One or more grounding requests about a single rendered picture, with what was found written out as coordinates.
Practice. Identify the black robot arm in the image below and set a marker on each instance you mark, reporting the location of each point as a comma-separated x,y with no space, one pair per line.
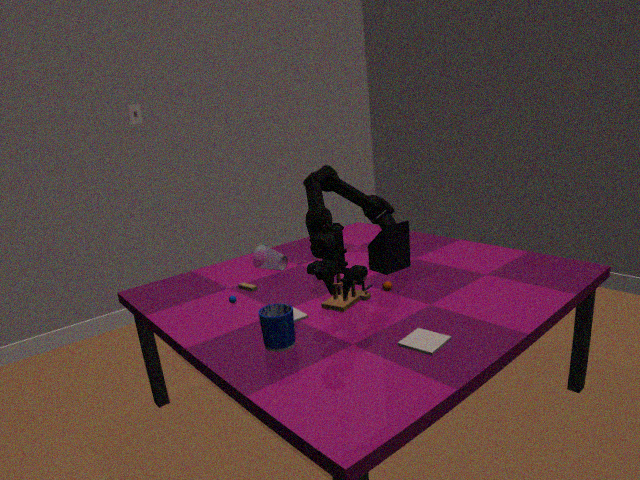
326,237

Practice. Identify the tan rectangular block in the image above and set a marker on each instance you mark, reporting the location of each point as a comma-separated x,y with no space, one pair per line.
247,287

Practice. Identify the beige square panel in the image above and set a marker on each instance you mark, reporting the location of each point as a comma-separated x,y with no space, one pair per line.
424,341
298,315

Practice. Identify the blue cup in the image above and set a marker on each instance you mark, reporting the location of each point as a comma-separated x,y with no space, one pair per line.
277,325

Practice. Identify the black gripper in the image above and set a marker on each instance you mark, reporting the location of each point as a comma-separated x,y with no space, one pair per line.
355,273

